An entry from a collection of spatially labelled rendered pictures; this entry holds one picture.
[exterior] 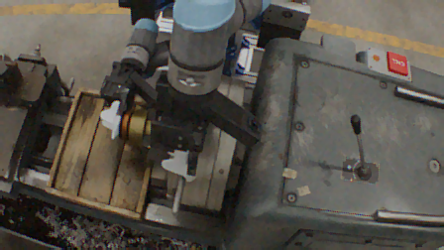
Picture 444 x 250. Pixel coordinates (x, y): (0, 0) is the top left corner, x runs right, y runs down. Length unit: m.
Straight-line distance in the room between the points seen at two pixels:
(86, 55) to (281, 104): 1.83
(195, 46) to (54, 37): 2.25
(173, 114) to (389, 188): 0.49
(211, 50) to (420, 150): 0.60
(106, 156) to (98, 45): 1.45
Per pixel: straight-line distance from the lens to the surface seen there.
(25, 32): 2.88
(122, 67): 1.14
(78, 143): 1.28
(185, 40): 0.54
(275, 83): 0.94
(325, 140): 0.89
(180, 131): 0.64
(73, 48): 2.65
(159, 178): 0.96
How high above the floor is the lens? 2.01
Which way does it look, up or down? 62 degrees down
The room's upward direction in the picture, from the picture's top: 11 degrees clockwise
